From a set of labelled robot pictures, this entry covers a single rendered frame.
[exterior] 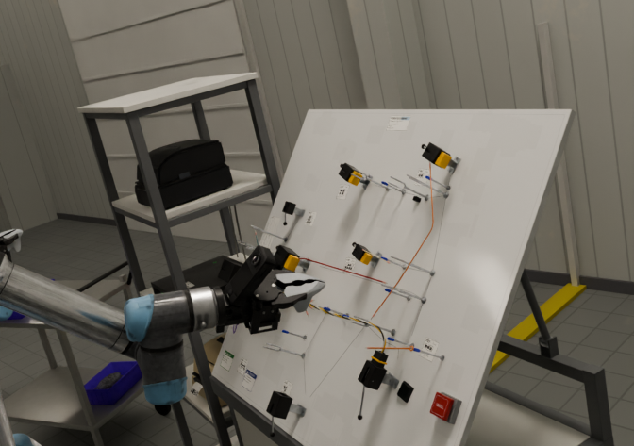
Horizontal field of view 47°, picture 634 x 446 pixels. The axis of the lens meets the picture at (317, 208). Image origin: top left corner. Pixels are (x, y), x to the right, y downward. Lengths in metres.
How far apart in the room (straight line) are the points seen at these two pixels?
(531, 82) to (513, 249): 2.94
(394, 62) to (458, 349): 3.24
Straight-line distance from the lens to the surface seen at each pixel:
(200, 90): 2.54
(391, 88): 4.85
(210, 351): 2.93
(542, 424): 2.18
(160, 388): 1.31
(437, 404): 1.73
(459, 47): 4.82
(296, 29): 5.78
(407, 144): 2.14
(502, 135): 1.89
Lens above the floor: 2.02
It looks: 15 degrees down
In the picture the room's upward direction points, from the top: 13 degrees counter-clockwise
